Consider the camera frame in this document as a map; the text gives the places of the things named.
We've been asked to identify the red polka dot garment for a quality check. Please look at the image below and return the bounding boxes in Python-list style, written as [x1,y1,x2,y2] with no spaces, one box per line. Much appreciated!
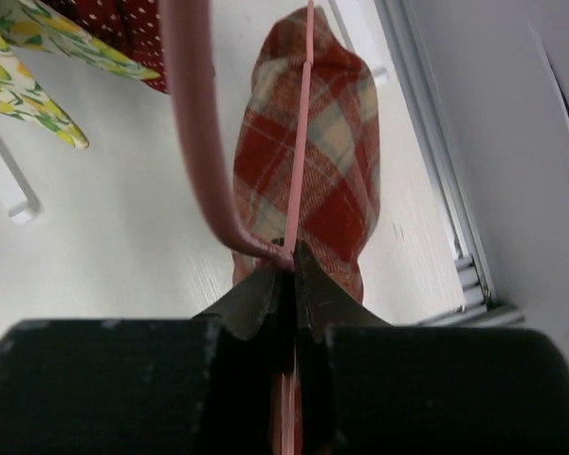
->
[46,0,168,94]

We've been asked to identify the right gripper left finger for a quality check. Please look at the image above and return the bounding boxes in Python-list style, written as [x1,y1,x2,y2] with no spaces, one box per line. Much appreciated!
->
[0,270,282,454]

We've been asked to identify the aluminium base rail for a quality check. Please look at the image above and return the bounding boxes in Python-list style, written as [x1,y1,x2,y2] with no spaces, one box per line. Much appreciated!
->
[376,1,525,328]

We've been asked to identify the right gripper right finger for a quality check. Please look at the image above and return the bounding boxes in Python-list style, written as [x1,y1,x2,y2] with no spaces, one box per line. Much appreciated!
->
[294,243,569,454]

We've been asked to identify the yellow lemon print garment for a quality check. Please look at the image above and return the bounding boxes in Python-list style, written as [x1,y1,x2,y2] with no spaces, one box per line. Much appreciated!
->
[0,1,158,150]

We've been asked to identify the red plaid skirt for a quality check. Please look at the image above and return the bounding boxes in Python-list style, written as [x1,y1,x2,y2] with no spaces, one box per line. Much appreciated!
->
[233,8,380,300]

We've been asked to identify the pink wire hanger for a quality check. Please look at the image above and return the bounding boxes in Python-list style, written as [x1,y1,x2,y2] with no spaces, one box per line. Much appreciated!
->
[147,1,329,454]

